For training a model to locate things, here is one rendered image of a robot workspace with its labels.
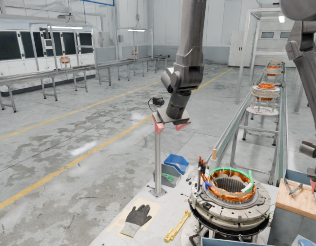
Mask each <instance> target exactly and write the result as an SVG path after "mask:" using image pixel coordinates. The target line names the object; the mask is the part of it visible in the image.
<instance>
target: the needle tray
mask: <svg viewBox="0 0 316 246"><path fill-rule="evenodd" d="M200 246H272V245H264V244H255V243H247V242H238V241H229V240H221V239H213V238H204V237H201V241H200Z"/></svg>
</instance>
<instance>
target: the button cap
mask: <svg viewBox="0 0 316 246"><path fill-rule="evenodd" d="M299 244H300V245H301V246H313V244H312V243H311V242H310V241H308V240H306V239H301V240H300V242H299Z"/></svg>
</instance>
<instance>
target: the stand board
mask: <svg viewBox="0 0 316 246"><path fill-rule="evenodd" d="M282 180H284V179H283V178H281V180H280V185H279V189H278V194H277V198H276V204H275V206H276V207H279V208H282V209H285V210H288V211H291V212H293V213H296V214H299V215H302V216H305V217H308V218H311V219H314V220H316V203H315V202H312V199H313V197H314V194H312V192H311V191H309V190H306V189H303V188H301V189H299V190H297V191H296V195H295V197H294V196H292V195H289V194H287V192H288V187H287V186H286V185H285V184H284V183H282ZM287 181H289V182H292V183H296V184H300V183H297V182H293V181H290V180H287ZM303 186H307V187H311V186H308V185H305V184H303ZM289 187H290V188H291V190H294V189H295V188H297V187H296V186H292V185H289Z"/></svg>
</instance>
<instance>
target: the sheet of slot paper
mask: <svg viewBox="0 0 316 246"><path fill-rule="evenodd" d="M141 205H150V211H149V213H148V215H151V216H152V218H151V219H150V220H149V221H148V222H147V223H146V224H144V225H143V226H141V227H140V228H139V230H142V231H144V232H146V230H147V229H148V227H149V226H150V224H151V223H152V221H153V220H154V218H155V217H156V215H157V214H158V212H159V211H160V209H161V208H162V206H163V205H161V204H158V203H154V202H152V201H149V200H146V199H143V198H140V197H137V199H136V200H135V201H134V202H133V203H132V205H131V206H130V207H129V208H128V209H125V210H124V211H123V212H122V213H121V214H120V215H119V216H118V217H117V218H116V219H115V221H114V222H113V223H112V224H111V225H110V226H109V227H108V228H107V229H106V231H107V232H108V233H111V232H112V230H113V229H114V228H115V227H118V228H119V229H118V231H117V232H116V233H115V234H114V235H115V236H117V237H120V238H122V239H124V238H125V236H126V235H123V234H121V233H120V232H121V230H122V229H123V228H124V226H125V220H126V218H127V216H128V214H129V213H130V211H132V208H133V206H136V210H137V209H138V208H139V207H140V206H141ZM148 215H147V216H148Z"/></svg>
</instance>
